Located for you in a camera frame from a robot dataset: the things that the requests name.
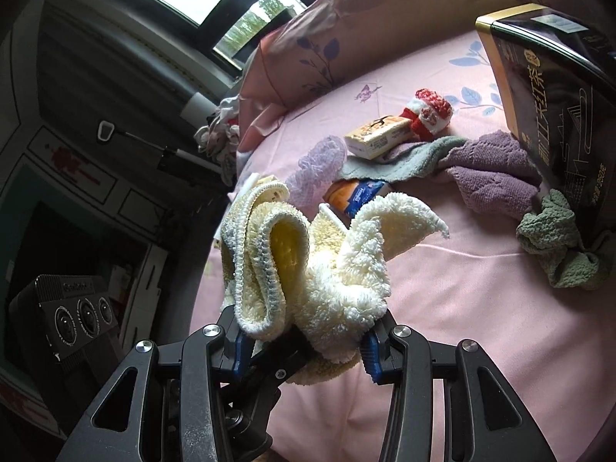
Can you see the cream fluffy towel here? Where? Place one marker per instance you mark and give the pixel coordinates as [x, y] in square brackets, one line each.
[337, 274]

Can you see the pink floral pillow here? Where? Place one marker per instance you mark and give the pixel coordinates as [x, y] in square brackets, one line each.
[361, 24]

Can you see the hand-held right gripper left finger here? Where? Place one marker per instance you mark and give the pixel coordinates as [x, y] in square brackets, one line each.
[240, 352]

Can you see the pink bed sheet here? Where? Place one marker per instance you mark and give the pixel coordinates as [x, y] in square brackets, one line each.
[481, 322]

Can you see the colourful flower-print tissue packet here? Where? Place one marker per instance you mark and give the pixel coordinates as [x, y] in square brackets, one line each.
[353, 195]

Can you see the small cream tissue packet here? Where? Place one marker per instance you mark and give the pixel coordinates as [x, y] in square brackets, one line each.
[375, 137]

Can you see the red and white knitted item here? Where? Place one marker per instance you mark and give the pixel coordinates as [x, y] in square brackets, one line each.
[430, 113]

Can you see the green knitted cloth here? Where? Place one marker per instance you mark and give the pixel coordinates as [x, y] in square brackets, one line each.
[548, 236]

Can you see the white cylinder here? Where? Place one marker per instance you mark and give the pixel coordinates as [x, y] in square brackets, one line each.
[195, 106]

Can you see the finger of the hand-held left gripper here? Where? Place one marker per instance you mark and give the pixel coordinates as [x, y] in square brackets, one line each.
[281, 368]

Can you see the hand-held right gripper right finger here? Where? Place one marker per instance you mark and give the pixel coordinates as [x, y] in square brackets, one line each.
[370, 352]

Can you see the grey-green towel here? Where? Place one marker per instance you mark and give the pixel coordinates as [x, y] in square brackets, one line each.
[414, 159]

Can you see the purple towel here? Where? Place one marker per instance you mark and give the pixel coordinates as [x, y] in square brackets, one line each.
[491, 173]

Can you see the lavender mesh bath sponge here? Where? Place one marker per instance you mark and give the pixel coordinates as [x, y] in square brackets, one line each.
[320, 166]

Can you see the dark cabinet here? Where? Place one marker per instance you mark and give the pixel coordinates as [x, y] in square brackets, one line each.
[72, 178]

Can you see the black and gold tea box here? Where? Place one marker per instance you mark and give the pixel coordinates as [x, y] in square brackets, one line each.
[553, 106]

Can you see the grey radiator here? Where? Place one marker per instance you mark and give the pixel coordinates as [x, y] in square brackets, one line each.
[96, 57]

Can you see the white patterned clothes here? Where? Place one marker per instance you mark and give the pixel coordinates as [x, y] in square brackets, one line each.
[219, 130]

